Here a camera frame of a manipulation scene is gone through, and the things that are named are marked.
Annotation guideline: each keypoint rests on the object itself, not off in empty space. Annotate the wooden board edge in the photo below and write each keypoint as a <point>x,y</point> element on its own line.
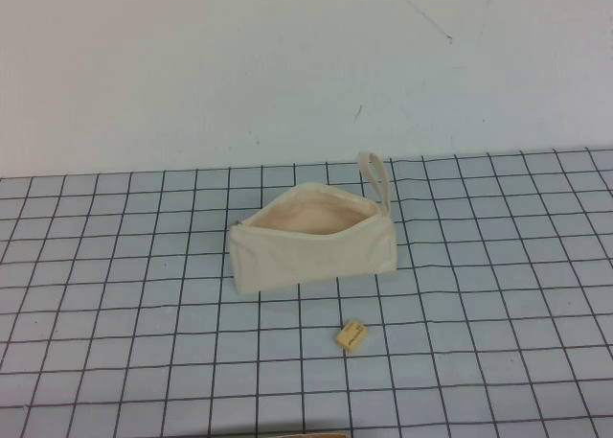
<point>297,435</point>

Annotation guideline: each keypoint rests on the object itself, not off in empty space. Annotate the cream fabric pencil case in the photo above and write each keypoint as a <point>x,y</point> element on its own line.
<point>306,265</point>

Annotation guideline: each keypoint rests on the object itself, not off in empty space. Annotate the small yellow eraser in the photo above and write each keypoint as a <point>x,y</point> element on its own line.
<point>352,336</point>

